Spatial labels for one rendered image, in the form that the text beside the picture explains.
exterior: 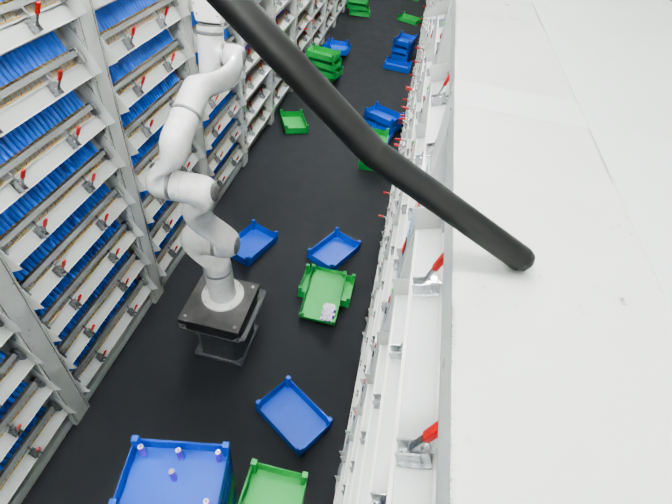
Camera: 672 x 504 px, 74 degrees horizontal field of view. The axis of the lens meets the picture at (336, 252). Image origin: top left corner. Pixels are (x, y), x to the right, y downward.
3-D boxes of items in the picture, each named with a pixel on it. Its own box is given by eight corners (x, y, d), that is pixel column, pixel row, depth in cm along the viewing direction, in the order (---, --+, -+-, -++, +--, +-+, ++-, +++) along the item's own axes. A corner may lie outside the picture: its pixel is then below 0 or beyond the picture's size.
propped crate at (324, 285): (334, 326, 245) (335, 322, 238) (299, 317, 247) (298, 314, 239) (346, 275, 256) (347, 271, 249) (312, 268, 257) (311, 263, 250)
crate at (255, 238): (248, 267, 270) (247, 258, 264) (222, 252, 276) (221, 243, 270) (278, 240, 289) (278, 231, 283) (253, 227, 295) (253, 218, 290)
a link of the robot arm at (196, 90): (218, 112, 131) (245, 38, 143) (166, 104, 132) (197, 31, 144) (224, 132, 139) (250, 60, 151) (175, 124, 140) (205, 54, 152)
